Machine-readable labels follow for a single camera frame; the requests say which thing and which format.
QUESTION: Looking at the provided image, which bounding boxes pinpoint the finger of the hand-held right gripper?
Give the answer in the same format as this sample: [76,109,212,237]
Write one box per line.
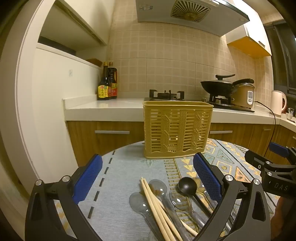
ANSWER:
[269,142,296,163]
[245,150,296,172]

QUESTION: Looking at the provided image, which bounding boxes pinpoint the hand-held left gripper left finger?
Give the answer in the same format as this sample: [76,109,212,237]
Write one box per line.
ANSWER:
[25,153,103,241]

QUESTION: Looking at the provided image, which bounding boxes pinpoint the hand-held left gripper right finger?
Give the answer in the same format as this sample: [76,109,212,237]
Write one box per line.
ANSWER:
[193,152,271,241]

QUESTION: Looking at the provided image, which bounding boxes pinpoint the black plastic spoon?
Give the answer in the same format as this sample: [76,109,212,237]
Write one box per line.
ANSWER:
[178,177,216,217]

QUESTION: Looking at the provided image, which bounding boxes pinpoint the wooden chopstick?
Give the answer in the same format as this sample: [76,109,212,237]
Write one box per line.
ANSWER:
[143,178,177,241]
[141,177,171,241]
[179,218,198,235]

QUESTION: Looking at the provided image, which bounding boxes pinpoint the yellow plastic utensil basket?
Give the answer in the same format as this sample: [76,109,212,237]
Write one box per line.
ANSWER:
[143,100,214,159]

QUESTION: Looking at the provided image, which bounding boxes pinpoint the person's right hand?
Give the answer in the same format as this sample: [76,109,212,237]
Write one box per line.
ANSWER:
[273,197,296,233]

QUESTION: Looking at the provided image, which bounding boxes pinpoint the wooden base cabinet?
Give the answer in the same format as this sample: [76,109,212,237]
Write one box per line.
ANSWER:
[66,120,296,167]

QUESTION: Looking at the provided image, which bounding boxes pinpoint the white electric kettle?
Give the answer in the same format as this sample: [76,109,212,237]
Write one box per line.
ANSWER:
[271,90,288,117]

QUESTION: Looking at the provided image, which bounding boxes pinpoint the clear plastic spoons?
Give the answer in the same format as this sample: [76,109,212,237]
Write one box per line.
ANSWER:
[146,183,184,241]

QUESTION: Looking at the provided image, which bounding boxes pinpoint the black gas cooktop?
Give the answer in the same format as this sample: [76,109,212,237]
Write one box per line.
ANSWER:
[149,89,255,113]

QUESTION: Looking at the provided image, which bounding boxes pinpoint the gold rice cooker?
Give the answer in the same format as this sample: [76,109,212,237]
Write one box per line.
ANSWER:
[232,83,255,109]

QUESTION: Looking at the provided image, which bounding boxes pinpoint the white shelf partition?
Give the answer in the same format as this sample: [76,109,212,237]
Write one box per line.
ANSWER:
[16,43,104,186]

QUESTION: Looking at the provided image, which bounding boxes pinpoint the black wok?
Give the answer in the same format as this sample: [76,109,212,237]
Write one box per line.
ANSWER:
[200,79,255,96]

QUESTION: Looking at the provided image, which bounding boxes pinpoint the dark window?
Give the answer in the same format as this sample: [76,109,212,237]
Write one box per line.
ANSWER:
[265,22,296,95]

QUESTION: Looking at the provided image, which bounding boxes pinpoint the dark bottle yellow label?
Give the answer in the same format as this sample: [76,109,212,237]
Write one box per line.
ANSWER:
[97,61,112,101]

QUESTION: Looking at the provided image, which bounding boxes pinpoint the dark bottle red label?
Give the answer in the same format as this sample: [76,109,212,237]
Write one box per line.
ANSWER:
[108,62,118,100]

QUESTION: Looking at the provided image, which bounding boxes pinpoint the wooden board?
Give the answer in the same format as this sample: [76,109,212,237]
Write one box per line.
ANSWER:
[87,58,103,67]

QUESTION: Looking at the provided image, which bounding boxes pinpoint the steel range hood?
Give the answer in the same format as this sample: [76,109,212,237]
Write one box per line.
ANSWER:
[135,0,251,37]

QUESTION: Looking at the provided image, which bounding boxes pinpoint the black power cable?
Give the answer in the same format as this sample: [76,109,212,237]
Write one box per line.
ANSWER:
[254,100,277,140]

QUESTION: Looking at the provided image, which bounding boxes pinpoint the orange wall cabinet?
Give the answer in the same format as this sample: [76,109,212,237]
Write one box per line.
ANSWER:
[226,23,272,57]

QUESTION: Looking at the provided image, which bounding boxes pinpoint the white wall cabinet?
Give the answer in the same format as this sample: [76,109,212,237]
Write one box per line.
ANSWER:
[38,0,109,46]

